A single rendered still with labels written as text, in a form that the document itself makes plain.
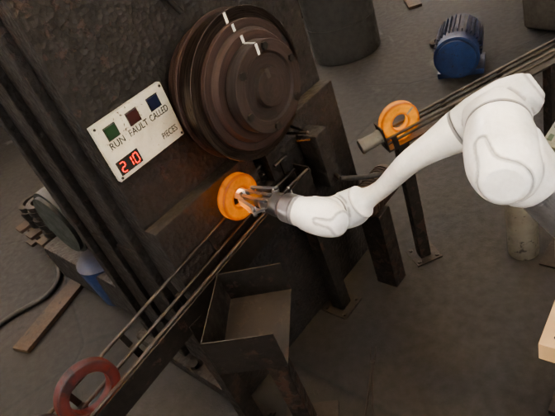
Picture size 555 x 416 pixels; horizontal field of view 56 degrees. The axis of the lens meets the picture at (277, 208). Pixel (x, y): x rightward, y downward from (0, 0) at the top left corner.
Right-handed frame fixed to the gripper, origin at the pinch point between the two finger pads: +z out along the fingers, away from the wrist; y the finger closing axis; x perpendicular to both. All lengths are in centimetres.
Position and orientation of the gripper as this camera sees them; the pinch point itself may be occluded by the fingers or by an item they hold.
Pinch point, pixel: (236, 192)
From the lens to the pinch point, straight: 169.0
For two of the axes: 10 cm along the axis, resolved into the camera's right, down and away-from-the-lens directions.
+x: -2.7, -7.5, -6.0
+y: 6.0, -6.2, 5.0
